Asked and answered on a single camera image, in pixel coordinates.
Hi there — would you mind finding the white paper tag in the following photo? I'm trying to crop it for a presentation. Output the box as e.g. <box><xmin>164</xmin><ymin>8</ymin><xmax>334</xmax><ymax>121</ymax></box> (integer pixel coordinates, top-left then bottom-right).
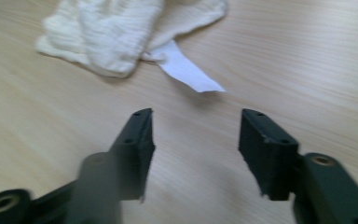
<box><xmin>143</xmin><ymin>39</ymin><xmax>227</xmax><ymax>93</ymax></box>

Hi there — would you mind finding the white towel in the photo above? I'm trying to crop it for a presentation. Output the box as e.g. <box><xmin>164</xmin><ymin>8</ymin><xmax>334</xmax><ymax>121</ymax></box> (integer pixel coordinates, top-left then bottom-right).
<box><xmin>35</xmin><ymin>0</ymin><xmax>230</xmax><ymax>78</ymax></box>

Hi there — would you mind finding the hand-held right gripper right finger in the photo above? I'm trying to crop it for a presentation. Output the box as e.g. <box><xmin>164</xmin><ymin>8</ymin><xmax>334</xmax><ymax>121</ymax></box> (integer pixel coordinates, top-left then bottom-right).
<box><xmin>238</xmin><ymin>108</ymin><xmax>300</xmax><ymax>202</ymax></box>

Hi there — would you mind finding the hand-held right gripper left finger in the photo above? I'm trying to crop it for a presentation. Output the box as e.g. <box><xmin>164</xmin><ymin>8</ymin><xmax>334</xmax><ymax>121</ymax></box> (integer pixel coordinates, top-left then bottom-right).
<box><xmin>109</xmin><ymin>107</ymin><xmax>157</xmax><ymax>202</ymax></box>

